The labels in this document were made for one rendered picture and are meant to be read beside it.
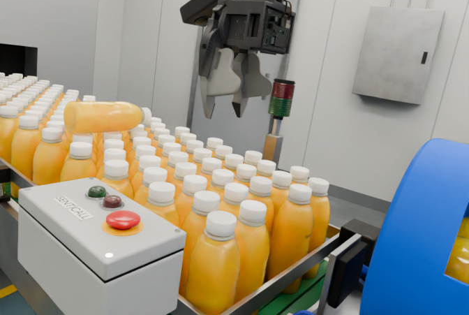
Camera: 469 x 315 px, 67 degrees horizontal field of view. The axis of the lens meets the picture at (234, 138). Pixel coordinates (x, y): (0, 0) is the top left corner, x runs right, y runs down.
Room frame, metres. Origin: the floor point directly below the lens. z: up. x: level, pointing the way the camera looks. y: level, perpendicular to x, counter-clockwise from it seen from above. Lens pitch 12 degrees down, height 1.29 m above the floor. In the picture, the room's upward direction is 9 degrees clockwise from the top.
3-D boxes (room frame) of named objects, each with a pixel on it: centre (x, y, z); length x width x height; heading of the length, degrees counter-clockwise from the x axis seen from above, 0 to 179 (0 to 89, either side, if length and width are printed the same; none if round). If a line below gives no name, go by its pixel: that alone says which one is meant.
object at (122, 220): (0.35, 0.11, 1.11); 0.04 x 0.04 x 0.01
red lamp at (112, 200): (0.40, 0.13, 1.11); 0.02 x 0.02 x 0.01
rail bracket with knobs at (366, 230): (0.67, -0.28, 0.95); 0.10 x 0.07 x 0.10; 142
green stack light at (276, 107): (1.01, -0.11, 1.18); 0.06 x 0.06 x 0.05
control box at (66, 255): (0.38, 0.15, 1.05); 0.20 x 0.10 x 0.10; 52
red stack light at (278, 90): (1.01, -0.11, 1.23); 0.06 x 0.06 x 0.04
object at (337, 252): (0.49, -0.20, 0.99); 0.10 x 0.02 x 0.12; 142
